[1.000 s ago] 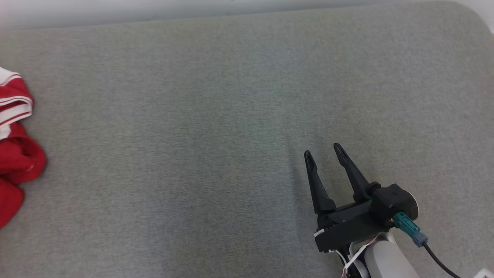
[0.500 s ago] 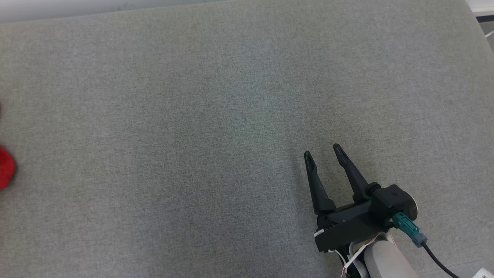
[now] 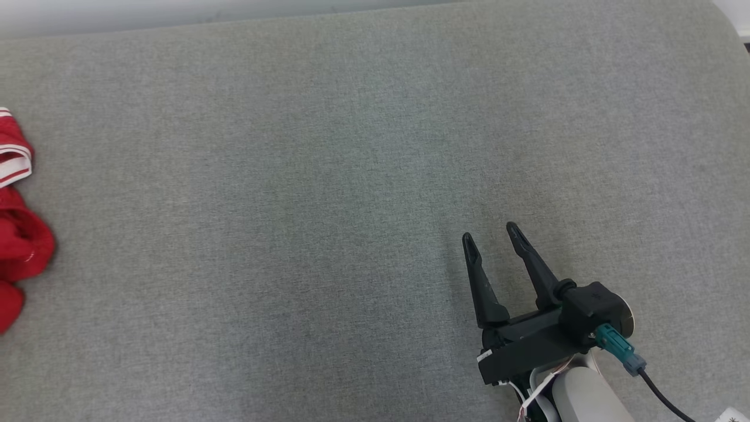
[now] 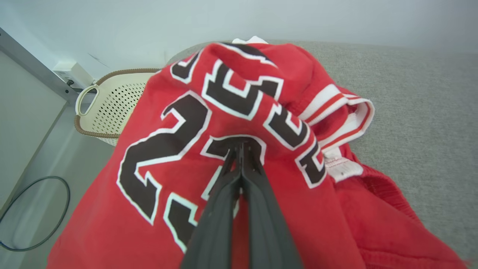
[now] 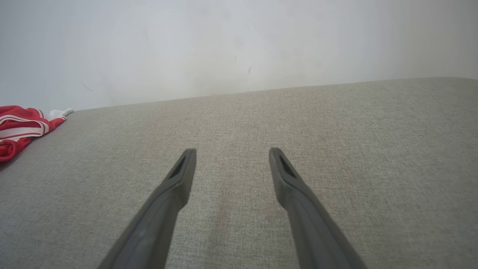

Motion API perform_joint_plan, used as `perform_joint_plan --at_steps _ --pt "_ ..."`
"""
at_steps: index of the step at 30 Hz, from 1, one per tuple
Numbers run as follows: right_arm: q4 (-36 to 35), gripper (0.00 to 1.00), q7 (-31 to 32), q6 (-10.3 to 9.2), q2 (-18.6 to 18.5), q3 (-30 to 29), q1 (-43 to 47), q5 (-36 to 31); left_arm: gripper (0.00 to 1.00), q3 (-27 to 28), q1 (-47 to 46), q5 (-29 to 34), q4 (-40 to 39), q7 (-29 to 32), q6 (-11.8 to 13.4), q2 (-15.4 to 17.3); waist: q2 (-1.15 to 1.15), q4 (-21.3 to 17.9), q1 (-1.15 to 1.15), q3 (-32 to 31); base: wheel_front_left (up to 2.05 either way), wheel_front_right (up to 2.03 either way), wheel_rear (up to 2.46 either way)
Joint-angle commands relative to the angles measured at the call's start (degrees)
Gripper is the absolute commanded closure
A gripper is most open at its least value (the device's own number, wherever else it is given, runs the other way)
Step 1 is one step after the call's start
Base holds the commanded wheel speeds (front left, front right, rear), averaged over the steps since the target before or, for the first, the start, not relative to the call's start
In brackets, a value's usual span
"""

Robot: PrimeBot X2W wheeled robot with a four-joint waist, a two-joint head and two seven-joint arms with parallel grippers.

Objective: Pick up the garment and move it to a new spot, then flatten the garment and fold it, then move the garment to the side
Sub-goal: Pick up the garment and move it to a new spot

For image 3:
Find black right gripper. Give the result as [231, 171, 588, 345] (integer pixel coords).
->
[462, 222, 596, 386]

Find red shorts with white stripe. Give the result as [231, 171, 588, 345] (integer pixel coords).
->
[0, 186, 57, 335]

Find thin white red wires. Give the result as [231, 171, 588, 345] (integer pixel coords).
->
[509, 360, 570, 422]

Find black cable with teal connector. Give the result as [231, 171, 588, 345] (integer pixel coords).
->
[594, 324, 699, 422]

